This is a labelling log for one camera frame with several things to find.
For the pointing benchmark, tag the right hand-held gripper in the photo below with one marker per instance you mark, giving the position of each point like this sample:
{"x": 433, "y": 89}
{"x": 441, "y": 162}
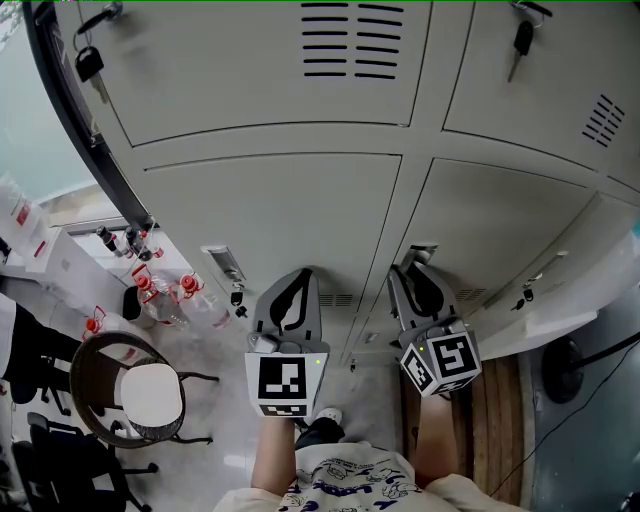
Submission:
{"x": 455, "y": 360}

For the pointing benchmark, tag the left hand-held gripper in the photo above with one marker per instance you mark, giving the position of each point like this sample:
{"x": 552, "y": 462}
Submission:
{"x": 282, "y": 382}

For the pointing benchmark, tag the grey metal locker door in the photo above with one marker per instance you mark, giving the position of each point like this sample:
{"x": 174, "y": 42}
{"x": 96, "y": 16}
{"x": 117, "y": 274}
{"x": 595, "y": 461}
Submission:
{"x": 275, "y": 215}
{"x": 490, "y": 225}

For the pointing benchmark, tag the grey metal locker cabinet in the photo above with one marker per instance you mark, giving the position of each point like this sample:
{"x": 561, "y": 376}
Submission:
{"x": 250, "y": 75}

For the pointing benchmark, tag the person's left forearm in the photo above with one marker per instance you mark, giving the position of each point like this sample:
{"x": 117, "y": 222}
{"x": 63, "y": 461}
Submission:
{"x": 272, "y": 455}

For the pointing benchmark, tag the person's right forearm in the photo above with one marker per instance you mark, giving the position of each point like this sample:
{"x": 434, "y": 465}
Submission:
{"x": 437, "y": 440}

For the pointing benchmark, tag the person's left white shoe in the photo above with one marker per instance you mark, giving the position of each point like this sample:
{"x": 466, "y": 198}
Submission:
{"x": 329, "y": 415}

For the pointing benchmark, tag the person's dark trousers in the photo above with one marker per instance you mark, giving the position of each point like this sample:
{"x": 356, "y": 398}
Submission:
{"x": 322, "y": 432}

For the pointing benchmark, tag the wooden slat platform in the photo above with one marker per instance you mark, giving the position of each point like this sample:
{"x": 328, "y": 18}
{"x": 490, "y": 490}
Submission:
{"x": 495, "y": 425}

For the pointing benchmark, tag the small clear bottle red label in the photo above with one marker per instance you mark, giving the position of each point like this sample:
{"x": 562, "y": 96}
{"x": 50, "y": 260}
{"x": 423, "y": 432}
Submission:
{"x": 156, "y": 251}

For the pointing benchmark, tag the black standing fan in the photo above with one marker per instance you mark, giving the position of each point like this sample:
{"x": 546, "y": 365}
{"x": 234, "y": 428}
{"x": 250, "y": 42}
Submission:
{"x": 565, "y": 370}

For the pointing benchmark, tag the white bin black liner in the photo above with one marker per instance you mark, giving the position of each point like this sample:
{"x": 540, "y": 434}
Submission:
{"x": 132, "y": 302}

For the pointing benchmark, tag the brown wicker chair white cushion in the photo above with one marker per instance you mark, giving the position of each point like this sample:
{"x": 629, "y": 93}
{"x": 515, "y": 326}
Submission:
{"x": 150, "y": 395}

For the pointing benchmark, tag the small dark bottle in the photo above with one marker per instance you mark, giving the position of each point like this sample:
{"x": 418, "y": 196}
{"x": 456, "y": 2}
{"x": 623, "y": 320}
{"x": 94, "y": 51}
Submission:
{"x": 109, "y": 241}
{"x": 137, "y": 242}

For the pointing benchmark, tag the person's cream printed shirt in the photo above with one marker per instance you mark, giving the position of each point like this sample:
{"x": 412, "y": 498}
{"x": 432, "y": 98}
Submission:
{"x": 360, "y": 480}

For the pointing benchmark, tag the white cardboard box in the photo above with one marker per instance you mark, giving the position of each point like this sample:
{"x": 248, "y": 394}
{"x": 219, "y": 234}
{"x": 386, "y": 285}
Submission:
{"x": 75, "y": 270}

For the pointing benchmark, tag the black office chair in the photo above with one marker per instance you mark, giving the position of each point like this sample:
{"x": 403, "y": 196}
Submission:
{"x": 75, "y": 465}
{"x": 50, "y": 390}

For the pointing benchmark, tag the black-framed window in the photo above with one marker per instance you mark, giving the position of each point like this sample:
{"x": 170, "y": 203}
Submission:
{"x": 80, "y": 120}

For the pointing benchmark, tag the clear plastic bag red label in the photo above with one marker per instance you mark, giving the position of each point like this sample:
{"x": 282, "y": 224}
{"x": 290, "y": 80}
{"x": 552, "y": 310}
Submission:
{"x": 20, "y": 215}

